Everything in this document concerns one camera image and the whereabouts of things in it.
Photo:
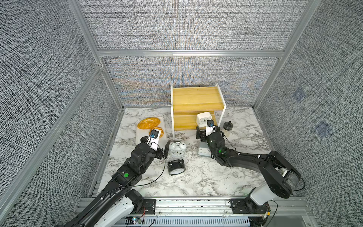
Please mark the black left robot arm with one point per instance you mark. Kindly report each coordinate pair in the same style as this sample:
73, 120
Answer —
118, 199

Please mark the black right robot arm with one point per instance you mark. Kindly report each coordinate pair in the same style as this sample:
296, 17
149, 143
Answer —
280, 176

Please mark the grey rectangular alarm clock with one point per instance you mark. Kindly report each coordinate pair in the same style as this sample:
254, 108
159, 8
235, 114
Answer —
204, 150

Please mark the white rectangular tray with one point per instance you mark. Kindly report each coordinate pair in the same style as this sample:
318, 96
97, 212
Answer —
141, 133

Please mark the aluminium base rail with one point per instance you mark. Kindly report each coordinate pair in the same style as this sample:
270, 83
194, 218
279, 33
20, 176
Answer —
204, 212

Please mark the wooden two-tier shelf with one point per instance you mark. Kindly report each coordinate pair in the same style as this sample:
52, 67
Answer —
187, 103

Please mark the sesame seeded bread loaf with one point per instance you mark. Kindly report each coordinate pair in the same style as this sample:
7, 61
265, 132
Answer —
148, 123

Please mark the black twin-bell alarm clock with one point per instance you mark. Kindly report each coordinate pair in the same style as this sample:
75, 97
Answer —
176, 167

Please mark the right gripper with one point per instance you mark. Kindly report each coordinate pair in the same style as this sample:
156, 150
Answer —
199, 135

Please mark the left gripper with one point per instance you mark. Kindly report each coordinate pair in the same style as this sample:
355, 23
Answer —
159, 154

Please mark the white square alarm clock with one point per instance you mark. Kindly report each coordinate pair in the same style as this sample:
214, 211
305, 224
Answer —
202, 118

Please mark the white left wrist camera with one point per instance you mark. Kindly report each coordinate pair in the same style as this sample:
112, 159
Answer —
153, 139

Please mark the glass jar with black lid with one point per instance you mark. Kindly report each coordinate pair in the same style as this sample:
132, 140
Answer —
228, 126

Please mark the white twin-bell alarm clock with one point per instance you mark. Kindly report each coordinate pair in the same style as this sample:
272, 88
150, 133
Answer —
177, 149

